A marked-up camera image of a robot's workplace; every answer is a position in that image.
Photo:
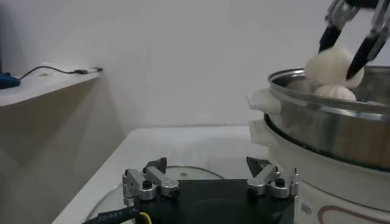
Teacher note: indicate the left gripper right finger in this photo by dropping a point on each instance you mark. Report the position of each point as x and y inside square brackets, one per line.
[263, 179]

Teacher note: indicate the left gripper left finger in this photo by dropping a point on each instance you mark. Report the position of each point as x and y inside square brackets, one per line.
[161, 181]

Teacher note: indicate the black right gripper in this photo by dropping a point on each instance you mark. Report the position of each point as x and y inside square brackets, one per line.
[364, 3]

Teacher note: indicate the round glass pot lid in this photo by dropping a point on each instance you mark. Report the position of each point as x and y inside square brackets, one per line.
[186, 174]

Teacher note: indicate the white steamed baozi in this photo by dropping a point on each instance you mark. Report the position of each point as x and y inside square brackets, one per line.
[333, 92]
[332, 67]

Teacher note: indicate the perforated steel steamer basket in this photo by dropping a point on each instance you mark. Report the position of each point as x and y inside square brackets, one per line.
[329, 128]

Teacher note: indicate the white electric cooker base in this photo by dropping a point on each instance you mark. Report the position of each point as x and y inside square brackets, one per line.
[320, 179]

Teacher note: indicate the white side table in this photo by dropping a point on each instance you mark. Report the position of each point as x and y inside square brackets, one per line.
[45, 88]

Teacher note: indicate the blue computer mouse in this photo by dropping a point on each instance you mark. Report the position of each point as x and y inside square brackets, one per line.
[7, 81]

